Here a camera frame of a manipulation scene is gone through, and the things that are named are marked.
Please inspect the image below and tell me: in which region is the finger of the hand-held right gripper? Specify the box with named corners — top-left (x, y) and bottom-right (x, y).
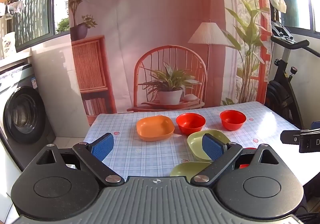
top-left (280, 129), bottom-right (309, 145)

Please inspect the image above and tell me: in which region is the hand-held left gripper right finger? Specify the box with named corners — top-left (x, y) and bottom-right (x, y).
top-left (191, 133), bottom-right (280, 188)

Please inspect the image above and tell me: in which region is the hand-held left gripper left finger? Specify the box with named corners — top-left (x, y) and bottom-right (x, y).
top-left (36, 133), bottom-right (125, 187)

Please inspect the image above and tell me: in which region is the green square plate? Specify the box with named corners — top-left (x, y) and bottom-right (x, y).
top-left (187, 129), bottom-right (231, 161)
top-left (170, 161), bottom-right (213, 177)

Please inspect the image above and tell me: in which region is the red bowl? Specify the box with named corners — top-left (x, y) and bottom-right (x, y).
top-left (176, 113), bottom-right (206, 136)
top-left (236, 147), bottom-right (258, 170)
top-left (219, 110), bottom-right (247, 131)

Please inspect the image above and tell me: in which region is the orange square plate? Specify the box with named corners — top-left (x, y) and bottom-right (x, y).
top-left (136, 116), bottom-right (175, 142)

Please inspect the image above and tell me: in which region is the blue plaid tablecloth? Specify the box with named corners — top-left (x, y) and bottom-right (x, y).
top-left (84, 101), bottom-right (320, 186)

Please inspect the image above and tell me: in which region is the black exercise bike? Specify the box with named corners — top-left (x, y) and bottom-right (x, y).
top-left (265, 20), bottom-right (320, 128)

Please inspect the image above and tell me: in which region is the grey washing machine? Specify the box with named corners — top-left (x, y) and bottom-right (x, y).
top-left (0, 58), bottom-right (55, 172)

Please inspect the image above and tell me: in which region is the white round object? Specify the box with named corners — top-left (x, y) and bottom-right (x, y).
top-left (270, 0), bottom-right (288, 14)

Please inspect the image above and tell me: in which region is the white printed bag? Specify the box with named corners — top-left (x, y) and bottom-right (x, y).
top-left (2, 32), bottom-right (17, 59)

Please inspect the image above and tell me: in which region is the printed backdrop cloth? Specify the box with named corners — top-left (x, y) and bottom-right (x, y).
top-left (69, 0), bottom-right (273, 115)

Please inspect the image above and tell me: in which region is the hanging laundry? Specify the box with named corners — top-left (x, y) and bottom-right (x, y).
top-left (0, 0), bottom-right (27, 19)

